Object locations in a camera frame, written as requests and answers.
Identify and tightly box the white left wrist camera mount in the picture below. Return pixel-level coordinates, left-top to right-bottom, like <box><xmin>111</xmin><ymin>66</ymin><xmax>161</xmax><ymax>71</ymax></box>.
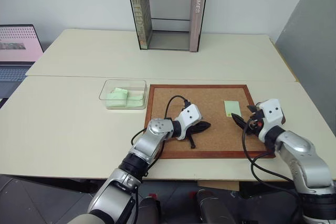
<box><xmin>174</xmin><ymin>104</ymin><xmax>203</xmax><ymax>141</ymax></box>

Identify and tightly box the black wire frame shelf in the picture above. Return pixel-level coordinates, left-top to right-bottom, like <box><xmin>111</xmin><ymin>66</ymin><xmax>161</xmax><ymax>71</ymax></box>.
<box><xmin>124</xmin><ymin>0</ymin><xmax>211</xmax><ymax>52</ymax></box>

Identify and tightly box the green sticky note pile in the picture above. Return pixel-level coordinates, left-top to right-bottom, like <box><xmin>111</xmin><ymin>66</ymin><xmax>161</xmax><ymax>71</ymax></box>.
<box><xmin>106</xmin><ymin>87</ymin><xmax>145</xmax><ymax>109</ymax></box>

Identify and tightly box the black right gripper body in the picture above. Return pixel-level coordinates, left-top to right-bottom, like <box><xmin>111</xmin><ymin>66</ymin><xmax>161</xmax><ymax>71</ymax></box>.
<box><xmin>246</xmin><ymin>110</ymin><xmax>265</xmax><ymax>135</ymax></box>

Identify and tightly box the beige robot torso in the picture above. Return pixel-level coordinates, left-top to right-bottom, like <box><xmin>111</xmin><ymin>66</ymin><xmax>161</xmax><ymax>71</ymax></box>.
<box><xmin>64</xmin><ymin>212</ymin><xmax>108</xmax><ymax>224</ymax></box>

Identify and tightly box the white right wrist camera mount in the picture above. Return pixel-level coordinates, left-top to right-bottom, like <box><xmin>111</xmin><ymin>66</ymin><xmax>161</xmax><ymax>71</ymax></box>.
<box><xmin>258</xmin><ymin>99</ymin><xmax>286</xmax><ymax>141</ymax></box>

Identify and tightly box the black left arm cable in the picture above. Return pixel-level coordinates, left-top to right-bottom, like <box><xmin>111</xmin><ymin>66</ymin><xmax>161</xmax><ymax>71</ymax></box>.
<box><xmin>130</xmin><ymin>95</ymin><xmax>191</xmax><ymax>178</ymax></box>

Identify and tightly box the open laptop with pink screen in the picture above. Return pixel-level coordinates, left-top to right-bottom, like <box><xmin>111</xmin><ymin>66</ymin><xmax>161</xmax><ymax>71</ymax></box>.
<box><xmin>0</xmin><ymin>24</ymin><xmax>44</xmax><ymax>109</ymax></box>

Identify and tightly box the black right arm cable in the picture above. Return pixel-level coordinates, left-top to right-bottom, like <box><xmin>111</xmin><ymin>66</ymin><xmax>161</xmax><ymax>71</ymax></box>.
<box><xmin>241</xmin><ymin>120</ymin><xmax>300</xmax><ymax>184</ymax></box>

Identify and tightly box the wood-framed cork board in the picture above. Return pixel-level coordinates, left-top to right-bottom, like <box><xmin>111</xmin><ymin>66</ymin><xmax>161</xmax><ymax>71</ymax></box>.
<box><xmin>144</xmin><ymin>84</ymin><xmax>277</xmax><ymax>159</ymax></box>

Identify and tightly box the clear plastic box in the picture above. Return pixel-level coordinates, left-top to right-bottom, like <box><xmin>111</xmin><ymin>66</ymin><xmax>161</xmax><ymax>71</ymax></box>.
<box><xmin>99</xmin><ymin>79</ymin><xmax>148</xmax><ymax>110</ymax></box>

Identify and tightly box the olive patterned book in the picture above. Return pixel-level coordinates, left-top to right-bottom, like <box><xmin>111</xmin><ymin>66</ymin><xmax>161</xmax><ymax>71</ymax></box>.
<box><xmin>130</xmin><ymin>0</ymin><xmax>153</xmax><ymax>50</ymax></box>

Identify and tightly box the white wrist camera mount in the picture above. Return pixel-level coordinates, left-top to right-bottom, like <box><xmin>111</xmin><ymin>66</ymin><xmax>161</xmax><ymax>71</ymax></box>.
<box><xmin>174</xmin><ymin>104</ymin><xmax>203</xmax><ymax>141</ymax></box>
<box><xmin>258</xmin><ymin>99</ymin><xmax>286</xmax><ymax>141</ymax></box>

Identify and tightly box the light green sticky note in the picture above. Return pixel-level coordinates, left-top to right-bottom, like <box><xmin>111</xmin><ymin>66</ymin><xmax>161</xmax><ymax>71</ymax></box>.
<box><xmin>223</xmin><ymin>100</ymin><xmax>242</xmax><ymax>118</ymax></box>

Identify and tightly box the brown cardboard piece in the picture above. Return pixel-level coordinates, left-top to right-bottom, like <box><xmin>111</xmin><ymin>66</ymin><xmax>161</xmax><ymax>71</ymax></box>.
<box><xmin>197</xmin><ymin>180</ymin><xmax>240</xmax><ymax>191</ymax></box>

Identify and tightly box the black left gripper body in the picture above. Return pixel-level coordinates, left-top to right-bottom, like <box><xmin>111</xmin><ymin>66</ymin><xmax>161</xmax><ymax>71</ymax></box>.
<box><xmin>185</xmin><ymin>122</ymin><xmax>200</xmax><ymax>137</ymax></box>

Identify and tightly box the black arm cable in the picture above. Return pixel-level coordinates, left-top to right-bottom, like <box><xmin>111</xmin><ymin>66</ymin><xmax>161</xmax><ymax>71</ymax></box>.
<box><xmin>130</xmin><ymin>95</ymin><xmax>191</xmax><ymax>178</ymax></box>
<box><xmin>241</xmin><ymin>120</ymin><xmax>300</xmax><ymax>184</ymax></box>

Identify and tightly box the dark rounded shape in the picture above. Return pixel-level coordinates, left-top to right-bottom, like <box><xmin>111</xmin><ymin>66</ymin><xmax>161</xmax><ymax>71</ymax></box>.
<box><xmin>136</xmin><ymin>194</ymin><xmax>161</xmax><ymax>224</ymax></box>
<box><xmin>196</xmin><ymin>188</ymin><xmax>235</xmax><ymax>224</ymax></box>

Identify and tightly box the grey partition panel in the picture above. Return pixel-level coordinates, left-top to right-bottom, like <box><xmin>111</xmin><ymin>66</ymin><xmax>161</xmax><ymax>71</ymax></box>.
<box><xmin>275</xmin><ymin>0</ymin><xmax>336</xmax><ymax>147</ymax></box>

